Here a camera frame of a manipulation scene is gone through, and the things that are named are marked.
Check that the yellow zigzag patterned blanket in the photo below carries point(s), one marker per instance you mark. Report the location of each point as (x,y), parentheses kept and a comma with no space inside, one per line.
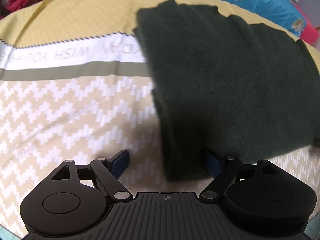
(62,117)

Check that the dark green sweater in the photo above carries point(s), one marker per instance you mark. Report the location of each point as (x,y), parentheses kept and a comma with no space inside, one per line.
(225,92)

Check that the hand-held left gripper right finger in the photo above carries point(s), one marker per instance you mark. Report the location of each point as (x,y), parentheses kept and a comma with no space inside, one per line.
(212,165)

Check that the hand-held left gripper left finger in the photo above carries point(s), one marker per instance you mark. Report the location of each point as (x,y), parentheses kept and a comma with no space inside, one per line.
(121,163)

